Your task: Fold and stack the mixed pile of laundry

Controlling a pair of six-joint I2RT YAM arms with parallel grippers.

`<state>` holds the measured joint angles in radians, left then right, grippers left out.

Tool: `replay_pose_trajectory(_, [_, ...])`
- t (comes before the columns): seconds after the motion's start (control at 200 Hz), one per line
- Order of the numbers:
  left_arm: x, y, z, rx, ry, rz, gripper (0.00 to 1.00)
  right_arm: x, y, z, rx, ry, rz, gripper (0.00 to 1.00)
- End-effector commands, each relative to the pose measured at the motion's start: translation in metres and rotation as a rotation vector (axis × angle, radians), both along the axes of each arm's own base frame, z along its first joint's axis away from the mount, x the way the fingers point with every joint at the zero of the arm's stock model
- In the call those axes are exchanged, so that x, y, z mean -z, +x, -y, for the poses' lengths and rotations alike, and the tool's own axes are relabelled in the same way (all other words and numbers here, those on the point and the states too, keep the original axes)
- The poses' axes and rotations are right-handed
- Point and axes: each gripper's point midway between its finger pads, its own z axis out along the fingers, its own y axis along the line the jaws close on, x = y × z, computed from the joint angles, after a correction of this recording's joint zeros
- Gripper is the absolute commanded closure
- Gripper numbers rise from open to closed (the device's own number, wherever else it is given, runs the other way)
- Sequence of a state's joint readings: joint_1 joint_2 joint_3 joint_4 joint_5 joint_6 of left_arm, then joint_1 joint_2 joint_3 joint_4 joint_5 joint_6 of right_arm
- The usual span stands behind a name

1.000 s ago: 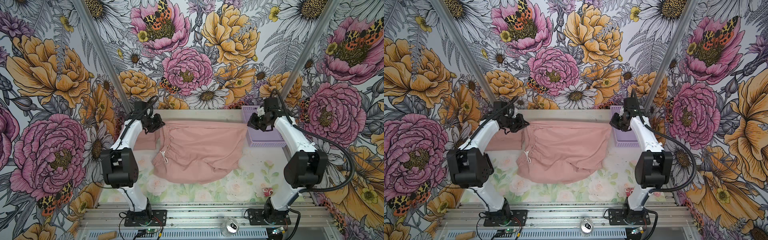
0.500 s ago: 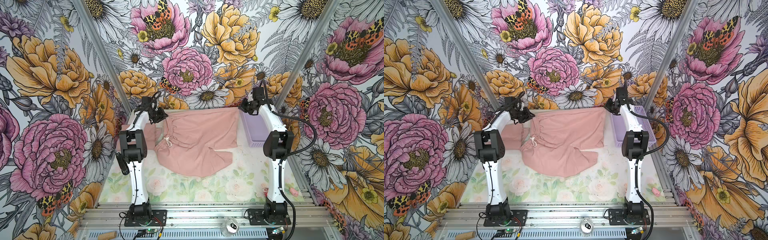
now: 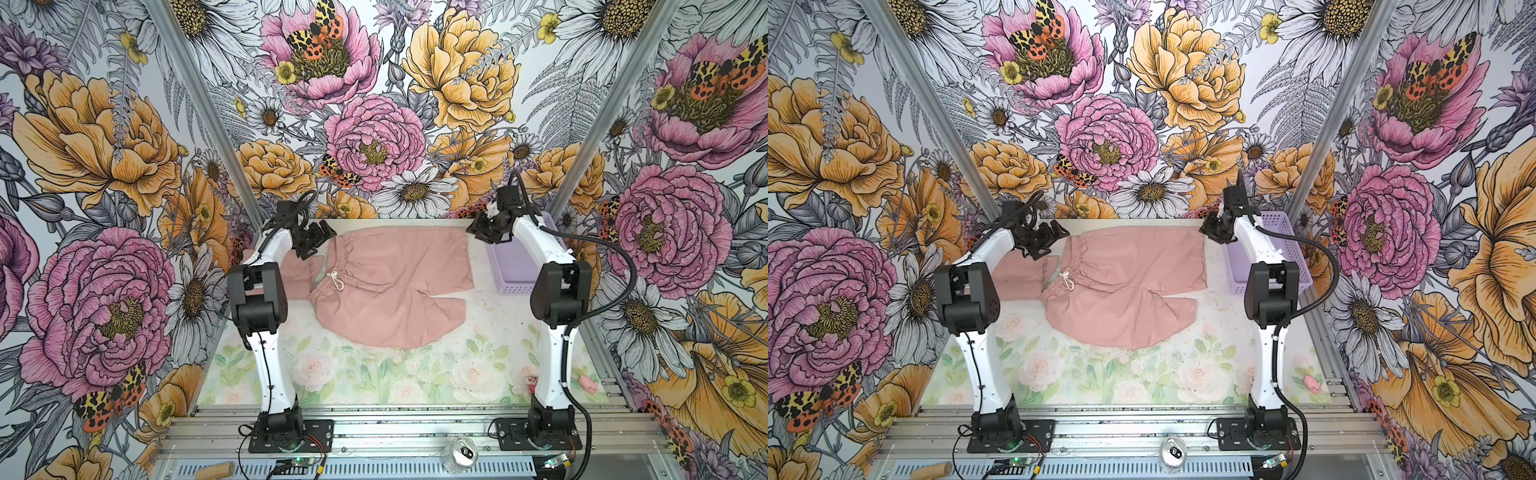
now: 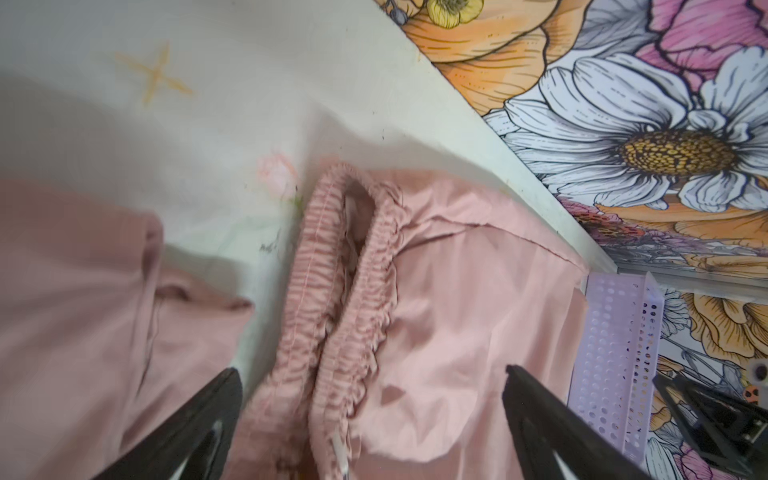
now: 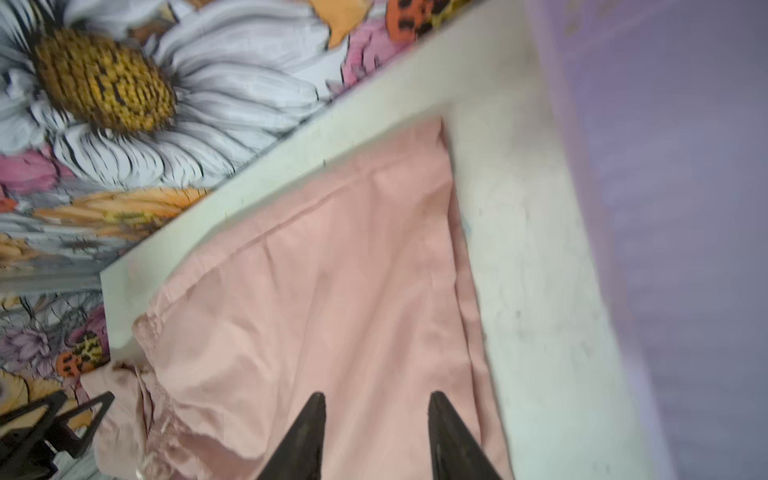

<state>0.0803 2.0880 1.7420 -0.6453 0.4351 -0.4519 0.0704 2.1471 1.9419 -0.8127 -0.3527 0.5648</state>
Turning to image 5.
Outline pink garments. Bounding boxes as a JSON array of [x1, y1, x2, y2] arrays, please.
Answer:
[[81, 118, 512, 479]]

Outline lilac perforated plastic basket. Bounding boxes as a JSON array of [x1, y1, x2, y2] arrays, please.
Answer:
[[526, 1, 767, 479]]

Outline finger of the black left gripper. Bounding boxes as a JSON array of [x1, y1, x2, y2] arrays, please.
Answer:
[[1, 391, 68, 474], [47, 391, 116, 460]]

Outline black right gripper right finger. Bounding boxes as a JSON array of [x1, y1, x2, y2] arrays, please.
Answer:
[[428, 391, 501, 480]]

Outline aluminium corner post left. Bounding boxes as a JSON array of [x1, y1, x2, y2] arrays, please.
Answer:
[[1, 268, 101, 295]]

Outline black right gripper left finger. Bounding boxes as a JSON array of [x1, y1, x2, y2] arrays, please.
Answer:
[[257, 392, 326, 480]]

